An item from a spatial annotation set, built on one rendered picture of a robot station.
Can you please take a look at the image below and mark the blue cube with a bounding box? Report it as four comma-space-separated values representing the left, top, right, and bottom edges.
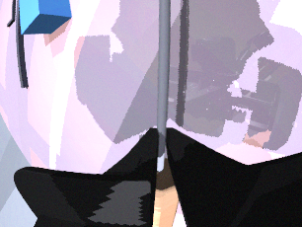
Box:
20, 0, 72, 35

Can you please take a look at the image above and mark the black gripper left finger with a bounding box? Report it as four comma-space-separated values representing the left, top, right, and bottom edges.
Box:
13, 128, 159, 227

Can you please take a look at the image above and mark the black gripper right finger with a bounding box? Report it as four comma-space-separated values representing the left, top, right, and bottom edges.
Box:
166, 128, 302, 227

